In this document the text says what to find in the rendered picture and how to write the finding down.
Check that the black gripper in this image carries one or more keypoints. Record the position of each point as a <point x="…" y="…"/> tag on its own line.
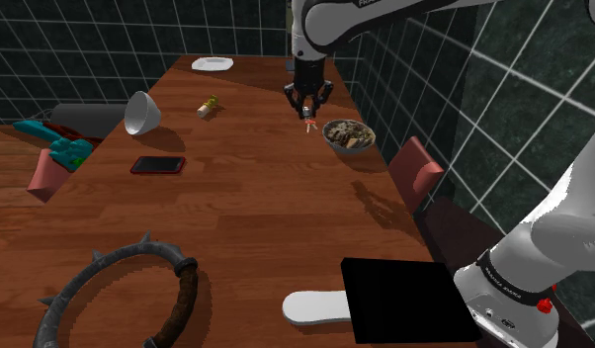
<point x="309" y="74"/>

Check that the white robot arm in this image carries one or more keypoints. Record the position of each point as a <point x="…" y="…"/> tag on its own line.
<point x="557" y="241"/>

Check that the grey patterned bowl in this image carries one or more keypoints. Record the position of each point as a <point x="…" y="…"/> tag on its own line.
<point x="348" y="136"/>

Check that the small beige and green bottle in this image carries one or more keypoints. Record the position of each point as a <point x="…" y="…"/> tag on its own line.
<point x="207" y="107"/>

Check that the white plate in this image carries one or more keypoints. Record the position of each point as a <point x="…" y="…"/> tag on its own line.
<point x="212" y="63"/>

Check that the wooden table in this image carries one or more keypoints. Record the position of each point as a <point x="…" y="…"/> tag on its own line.
<point x="259" y="202"/>

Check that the red chair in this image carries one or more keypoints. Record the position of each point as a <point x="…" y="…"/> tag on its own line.
<point x="413" y="173"/>

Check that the red phone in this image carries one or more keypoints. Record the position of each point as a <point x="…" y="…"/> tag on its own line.
<point x="158" y="165"/>

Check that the white bowl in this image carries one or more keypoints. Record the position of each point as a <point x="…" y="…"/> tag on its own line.
<point x="144" y="113"/>

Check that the white oval dish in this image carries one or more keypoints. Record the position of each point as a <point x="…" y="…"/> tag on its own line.
<point x="314" y="307"/>

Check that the grey chair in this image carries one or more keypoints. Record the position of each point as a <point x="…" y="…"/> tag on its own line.
<point x="88" y="118"/>

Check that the teal toy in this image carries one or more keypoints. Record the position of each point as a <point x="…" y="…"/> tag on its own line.
<point x="68" y="150"/>

